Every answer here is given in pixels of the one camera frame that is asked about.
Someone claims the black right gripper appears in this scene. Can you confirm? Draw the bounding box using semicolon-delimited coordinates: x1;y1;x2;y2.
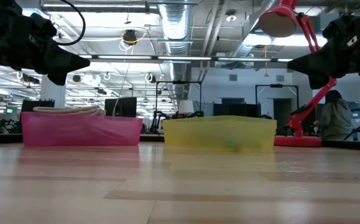
287;15;360;90

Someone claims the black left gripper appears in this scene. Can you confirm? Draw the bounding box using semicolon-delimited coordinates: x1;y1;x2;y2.
10;12;91;86

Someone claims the beige USB cable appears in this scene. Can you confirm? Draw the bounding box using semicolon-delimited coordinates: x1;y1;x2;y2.
32;105;107;118

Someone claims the black hanging ceiling device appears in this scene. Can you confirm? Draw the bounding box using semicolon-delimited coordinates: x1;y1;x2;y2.
122;29;139;46

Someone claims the person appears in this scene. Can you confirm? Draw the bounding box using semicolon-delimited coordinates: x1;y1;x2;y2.
313;89;354;140

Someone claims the black background monitor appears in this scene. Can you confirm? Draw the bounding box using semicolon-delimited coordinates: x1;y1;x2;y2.
104;96;138;118

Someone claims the red translucent plastic tray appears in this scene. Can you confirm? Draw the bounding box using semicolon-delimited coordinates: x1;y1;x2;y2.
21;111;144;147

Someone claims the red desk lamp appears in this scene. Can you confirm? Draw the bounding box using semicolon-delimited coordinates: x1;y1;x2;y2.
258;0;338;147

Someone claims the yellow translucent plastic tray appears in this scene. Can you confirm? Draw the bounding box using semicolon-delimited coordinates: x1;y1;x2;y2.
162;115;278;153

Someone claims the white lamp shade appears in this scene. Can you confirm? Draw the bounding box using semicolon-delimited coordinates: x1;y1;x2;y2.
178;99;195;115

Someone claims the black background rig frame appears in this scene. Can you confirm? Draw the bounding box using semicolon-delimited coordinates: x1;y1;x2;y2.
155;80;203;116
255;83;300;125

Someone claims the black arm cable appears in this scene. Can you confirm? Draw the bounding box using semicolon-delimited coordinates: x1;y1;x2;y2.
55;0;86;47

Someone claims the black aluminium table frame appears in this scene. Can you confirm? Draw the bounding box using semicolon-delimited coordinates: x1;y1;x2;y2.
0;132;360;152

